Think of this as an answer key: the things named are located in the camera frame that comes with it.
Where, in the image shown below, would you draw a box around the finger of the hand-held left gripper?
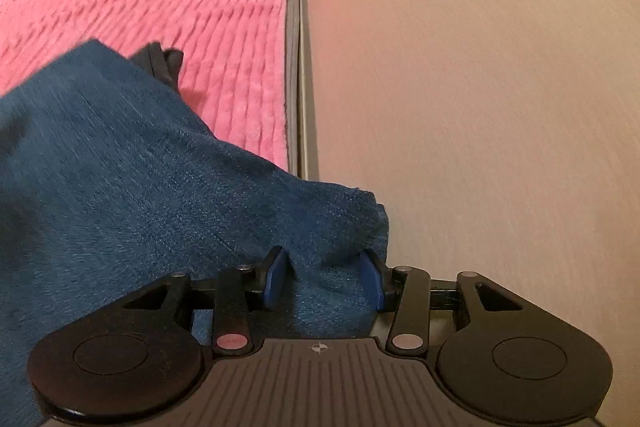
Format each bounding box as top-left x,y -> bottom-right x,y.
130,41 -> 185,88

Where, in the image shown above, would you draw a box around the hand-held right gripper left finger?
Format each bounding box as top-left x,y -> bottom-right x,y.
122,246 -> 288,354

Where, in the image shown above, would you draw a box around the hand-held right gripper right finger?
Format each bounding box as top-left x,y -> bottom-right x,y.
358,249 -> 527,352

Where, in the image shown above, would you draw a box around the blue denim jeans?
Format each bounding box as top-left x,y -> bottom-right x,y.
0,38 -> 390,427

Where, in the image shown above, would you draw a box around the grey bed frame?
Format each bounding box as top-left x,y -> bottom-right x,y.
284,0 -> 321,181

